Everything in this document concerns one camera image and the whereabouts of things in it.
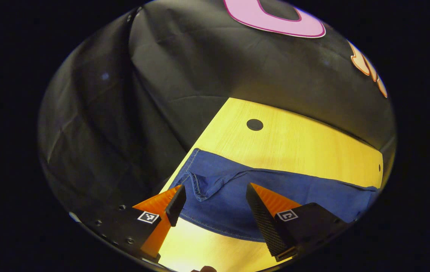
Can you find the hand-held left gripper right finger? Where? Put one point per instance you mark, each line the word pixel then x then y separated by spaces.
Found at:
pixel 266 223

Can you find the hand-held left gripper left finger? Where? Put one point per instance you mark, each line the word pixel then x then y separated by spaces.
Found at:
pixel 176 206

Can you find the blue denim jeans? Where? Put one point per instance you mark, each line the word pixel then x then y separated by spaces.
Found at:
pixel 222 204

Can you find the black backdrop cloth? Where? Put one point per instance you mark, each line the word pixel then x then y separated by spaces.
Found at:
pixel 132 113

